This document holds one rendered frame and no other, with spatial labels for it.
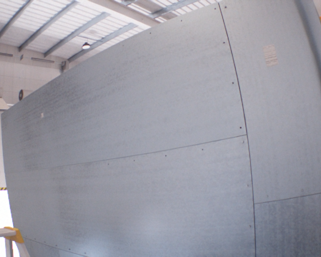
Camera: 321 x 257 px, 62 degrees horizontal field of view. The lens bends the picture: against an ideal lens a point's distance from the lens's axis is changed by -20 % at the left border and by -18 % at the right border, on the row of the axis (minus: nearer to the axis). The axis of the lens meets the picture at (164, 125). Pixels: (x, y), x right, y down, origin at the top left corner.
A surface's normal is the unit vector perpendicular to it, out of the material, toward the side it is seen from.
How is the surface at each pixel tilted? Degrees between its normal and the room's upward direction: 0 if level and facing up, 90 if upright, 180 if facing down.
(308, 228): 90
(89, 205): 90
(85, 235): 90
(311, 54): 90
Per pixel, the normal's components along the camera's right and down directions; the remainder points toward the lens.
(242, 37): -0.60, -0.04
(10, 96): 0.79, -0.18
